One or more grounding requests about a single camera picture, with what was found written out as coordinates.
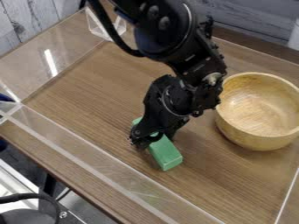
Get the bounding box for clear acrylic corner bracket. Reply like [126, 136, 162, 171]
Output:
[86, 7, 127, 41]

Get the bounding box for green rectangular block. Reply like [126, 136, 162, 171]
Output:
[131, 116, 185, 172]

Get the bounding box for black cable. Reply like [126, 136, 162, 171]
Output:
[0, 192, 62, 224]

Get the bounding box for blue object at left edge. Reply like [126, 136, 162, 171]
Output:
[0, 93, 15, 102]

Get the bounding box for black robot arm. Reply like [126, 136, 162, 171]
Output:
[88, 0, 227, 149]

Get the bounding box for light wooden bowl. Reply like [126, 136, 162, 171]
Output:
[215, 72, 299, 151]

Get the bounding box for clear acrylic front wall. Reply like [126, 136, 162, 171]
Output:
[0, 84, 227, 224]

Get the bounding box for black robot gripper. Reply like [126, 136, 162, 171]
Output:
[129, 75, 190, 150]

